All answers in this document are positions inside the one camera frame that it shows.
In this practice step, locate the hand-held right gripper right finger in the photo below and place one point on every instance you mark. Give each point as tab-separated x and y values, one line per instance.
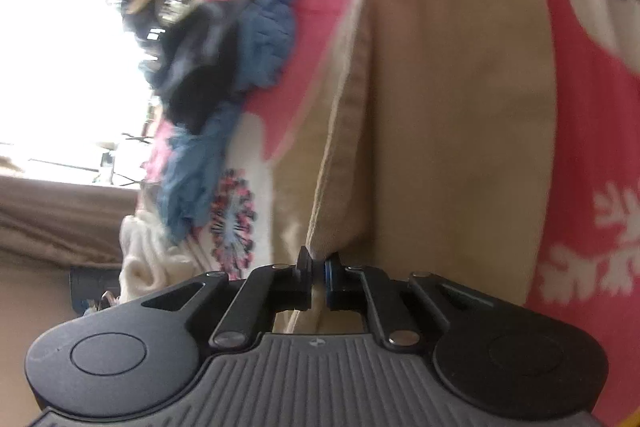
330	279

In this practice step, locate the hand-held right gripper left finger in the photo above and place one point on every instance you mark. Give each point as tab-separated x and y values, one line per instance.
302	287

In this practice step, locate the beige pants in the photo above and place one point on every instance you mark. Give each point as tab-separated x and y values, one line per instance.
450	107

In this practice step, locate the folded cream fleece blanket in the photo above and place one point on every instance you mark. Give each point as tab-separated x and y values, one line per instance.
145	257

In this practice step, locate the crumpled dark garment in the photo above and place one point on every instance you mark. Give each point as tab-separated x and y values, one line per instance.
200	67

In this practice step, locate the crumpled blue garment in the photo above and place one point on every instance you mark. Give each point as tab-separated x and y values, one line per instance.
265	42

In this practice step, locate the window curtain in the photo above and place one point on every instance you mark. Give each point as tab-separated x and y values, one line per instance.
60	217

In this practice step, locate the pink floral blanket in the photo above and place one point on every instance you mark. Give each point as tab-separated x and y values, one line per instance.
590	107

